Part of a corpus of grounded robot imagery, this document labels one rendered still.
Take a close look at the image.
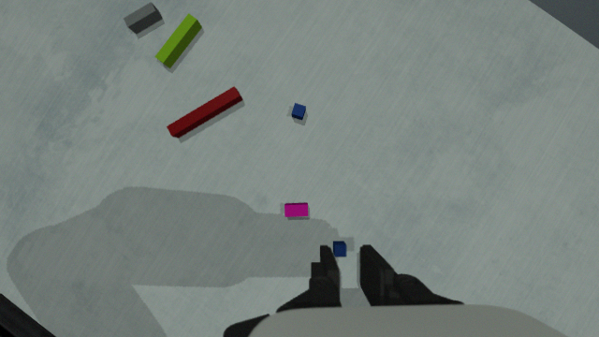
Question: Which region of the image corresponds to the dark red rod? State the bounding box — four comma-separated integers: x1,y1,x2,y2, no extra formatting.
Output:
168,86,243,138

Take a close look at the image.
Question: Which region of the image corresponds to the small blue cube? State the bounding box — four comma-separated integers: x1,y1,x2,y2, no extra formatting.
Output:
333,241,346,256
291,103,306,120

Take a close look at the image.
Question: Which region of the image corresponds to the grey rod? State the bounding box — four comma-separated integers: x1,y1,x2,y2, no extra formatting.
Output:
124,3,163,34

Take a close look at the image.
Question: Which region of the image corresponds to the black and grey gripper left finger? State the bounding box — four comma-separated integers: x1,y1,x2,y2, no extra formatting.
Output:
223,245,342,337

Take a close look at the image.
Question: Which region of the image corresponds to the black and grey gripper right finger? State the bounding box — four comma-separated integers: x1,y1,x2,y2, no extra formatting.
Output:
360,244,465,306

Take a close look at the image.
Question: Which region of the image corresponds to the lime green rod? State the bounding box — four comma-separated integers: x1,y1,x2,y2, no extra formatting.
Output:
155,14,202,67

